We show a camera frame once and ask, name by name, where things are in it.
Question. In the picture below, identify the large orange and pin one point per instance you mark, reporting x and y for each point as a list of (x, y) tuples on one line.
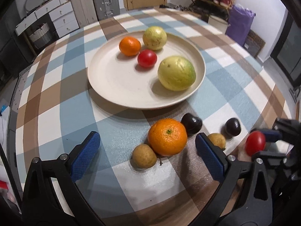
[(167, 137)]

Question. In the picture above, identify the patterned door mat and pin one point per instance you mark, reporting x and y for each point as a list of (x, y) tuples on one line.
[(253, 44)]

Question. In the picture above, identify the woven laundry basket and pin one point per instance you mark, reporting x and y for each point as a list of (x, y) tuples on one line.
[(41, 36)]

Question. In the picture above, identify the purple plastic bag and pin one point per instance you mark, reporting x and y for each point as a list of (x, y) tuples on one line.
[(240, 22)]

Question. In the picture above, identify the large yellow guava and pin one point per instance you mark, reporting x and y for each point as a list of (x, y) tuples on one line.
[(176, 73)]

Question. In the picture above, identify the small orange mandarin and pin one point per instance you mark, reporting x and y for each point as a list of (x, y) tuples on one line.
[(129, 46)]

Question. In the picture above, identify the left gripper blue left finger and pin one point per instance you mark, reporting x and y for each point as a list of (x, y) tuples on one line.
[(82, 155)]

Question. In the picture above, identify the white drawer desk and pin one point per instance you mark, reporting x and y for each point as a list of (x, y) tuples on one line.
[(61, 15)]

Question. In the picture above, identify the beige suitcase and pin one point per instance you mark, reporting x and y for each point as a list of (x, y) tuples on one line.
[(84, 11)]

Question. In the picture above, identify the red tomato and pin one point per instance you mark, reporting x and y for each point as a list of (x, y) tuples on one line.
[(147, 58), (255, 142)]

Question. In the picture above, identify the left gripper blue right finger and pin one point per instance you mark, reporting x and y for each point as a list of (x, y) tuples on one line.
[(213, 157)]

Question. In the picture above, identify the brown round pear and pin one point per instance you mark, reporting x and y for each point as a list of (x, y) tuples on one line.
[(144, 157)]

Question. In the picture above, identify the dark plum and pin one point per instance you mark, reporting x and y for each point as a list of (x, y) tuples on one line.
[(233, 127), (192, 124)]

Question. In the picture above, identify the checkered tablecloth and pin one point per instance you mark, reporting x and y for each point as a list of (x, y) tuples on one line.
[(58, 109)]

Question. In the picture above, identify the green yellow guava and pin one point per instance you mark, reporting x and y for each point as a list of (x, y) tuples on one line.
[(154, 38)]

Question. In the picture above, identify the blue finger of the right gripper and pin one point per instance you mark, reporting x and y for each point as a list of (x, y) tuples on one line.
[(270, 135), (269, 158)]

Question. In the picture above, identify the cream trash bin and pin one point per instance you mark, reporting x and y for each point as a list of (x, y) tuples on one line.
[(218, 23)]

